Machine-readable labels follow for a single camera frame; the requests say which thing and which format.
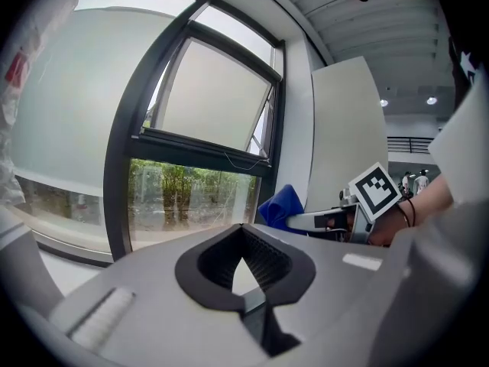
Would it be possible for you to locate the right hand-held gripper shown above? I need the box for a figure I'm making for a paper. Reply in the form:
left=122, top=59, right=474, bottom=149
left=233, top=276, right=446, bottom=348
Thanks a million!
left=286, top=161, right=403, bottom=246

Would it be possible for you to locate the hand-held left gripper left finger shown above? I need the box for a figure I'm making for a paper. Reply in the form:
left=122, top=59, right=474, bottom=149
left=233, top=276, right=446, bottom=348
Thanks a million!
left=48, top=222, right=274, bottom=367

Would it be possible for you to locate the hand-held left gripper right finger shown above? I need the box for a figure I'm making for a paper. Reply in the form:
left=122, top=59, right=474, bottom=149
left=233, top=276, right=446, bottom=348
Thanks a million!
left=242, top=222, right=406, bottom=367

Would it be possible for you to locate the blue cloth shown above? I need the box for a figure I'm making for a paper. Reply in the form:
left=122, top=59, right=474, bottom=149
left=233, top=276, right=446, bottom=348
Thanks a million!
left=257, top=184, right=306, bottom=236

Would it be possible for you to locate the clear window glass pane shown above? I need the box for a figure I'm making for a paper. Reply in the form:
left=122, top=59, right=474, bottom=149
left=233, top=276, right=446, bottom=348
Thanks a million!
left=128, top=158, right=264, bottom=250

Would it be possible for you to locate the person's right forearm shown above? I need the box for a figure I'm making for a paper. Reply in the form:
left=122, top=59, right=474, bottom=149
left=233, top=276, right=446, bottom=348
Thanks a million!
left=368, top=173, right=456, bottom=248

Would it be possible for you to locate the white window sill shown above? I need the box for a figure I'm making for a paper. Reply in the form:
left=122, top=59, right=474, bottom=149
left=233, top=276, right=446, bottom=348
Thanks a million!
left=37, top=242, right=112, bottom=294

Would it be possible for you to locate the black railing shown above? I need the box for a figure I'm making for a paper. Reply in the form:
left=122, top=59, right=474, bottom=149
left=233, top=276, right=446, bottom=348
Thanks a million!
left=387, top=135, right=437, bottom=154

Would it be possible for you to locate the frosted awning window sash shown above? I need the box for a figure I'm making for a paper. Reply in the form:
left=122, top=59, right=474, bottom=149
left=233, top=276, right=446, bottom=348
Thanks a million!
left=131, top=20, right=284, bottom=174

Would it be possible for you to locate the large frosted window pane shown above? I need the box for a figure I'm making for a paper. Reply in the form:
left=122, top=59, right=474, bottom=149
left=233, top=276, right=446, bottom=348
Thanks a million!
left=7, top=0, right=200, bottom=256

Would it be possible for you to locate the person's black star-print shirt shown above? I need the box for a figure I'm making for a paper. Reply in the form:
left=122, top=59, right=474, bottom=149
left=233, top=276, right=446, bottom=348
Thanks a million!
left=448, top=32, right=489, bottom=107

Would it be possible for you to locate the clear plastic bag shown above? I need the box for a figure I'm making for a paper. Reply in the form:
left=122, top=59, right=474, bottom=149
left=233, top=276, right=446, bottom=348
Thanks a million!
left=0, top=0, right=86, bottom=206

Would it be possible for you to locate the red packet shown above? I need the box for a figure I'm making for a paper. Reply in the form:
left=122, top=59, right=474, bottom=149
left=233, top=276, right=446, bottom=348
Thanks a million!
left=4, top=50, right=31, bottom=87

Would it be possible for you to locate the thin white window cord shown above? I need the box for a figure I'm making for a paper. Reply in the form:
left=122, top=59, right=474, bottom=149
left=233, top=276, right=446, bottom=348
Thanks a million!
left=223, top=151, right=270, bottom=173

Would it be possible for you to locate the black window frame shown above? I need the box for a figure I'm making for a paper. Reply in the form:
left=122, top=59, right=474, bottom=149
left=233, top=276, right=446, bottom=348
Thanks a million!
left=76, top=0, right=287, bottom=264

